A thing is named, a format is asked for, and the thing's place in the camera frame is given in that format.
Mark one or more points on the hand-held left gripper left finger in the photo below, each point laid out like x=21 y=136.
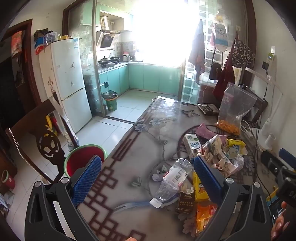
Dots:
x=86 y=178

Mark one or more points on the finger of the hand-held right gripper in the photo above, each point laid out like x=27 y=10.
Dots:
x=270 y=163
x=288 y=154

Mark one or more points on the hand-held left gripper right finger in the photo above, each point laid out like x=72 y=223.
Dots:
x=205 y=178

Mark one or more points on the yellow snack packet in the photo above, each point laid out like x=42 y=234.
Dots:
x=198 y=190

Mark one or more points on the red bucket with green rim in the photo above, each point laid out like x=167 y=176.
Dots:
x=78 y=160

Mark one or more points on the brown cigarette box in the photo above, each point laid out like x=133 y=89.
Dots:
x=185 y=204

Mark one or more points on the clear plastic bottle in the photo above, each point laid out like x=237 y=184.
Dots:
x=171 y=178

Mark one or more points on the orange snack wrapper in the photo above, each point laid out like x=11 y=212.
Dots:
x=205 y=215

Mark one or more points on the pink plastic bag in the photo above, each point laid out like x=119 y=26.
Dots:
x=203 y=132

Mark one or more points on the green trash bin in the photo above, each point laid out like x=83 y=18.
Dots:
x=110 y=102

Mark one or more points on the person's right hand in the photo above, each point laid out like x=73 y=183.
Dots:
x=278 y=228

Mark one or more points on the white desk lamp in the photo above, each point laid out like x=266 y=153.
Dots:
x=268 y=136

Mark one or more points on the crumpled printed paper bag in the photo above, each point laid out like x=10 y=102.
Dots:
x=217 y=150

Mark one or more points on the crumpled clear plastic wrap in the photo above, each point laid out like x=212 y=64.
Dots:
x=238 y=163

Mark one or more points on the white green milk carton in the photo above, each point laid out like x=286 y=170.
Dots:
x=192 y=144

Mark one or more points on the carved wooden chair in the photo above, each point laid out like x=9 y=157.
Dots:
x=46 y=143

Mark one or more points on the yellow toy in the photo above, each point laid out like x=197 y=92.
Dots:
x=49 y=126

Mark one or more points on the clear zip bag orange snacks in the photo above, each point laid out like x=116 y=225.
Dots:
x=233 y=109

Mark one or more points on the black tray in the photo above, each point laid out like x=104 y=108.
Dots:
x=208 y=109

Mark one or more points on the red cup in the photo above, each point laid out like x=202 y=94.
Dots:
x=8 y=179

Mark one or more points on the dark red garment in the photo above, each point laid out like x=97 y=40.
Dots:
x=224 y=78

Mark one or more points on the white refrigerator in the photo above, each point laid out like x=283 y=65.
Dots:
x=67 y=81

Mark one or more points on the black handbag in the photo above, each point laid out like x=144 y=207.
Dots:
x=215 y=70

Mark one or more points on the black white patterned bag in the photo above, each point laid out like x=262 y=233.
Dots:
x=241 y=54

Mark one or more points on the teal kitchen cabinets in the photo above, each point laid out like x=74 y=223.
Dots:
x=143 y=76

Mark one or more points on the black wok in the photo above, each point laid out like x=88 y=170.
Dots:
x=104 y=61
x=115 y=59

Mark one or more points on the hanging blue cloth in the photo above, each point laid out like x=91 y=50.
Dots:
x=197 y=53

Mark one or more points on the range hood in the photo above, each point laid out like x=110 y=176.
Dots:
x=107 y=40

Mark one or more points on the blue red box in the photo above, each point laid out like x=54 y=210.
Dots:
x=40 y=46

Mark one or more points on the dark bag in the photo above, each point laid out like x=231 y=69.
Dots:
x=42 y=33

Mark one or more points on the red hanging decoration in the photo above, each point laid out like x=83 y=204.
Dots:
x=16 y=42

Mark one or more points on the blue white wall organizer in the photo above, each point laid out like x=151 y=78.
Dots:
x=219 y=34

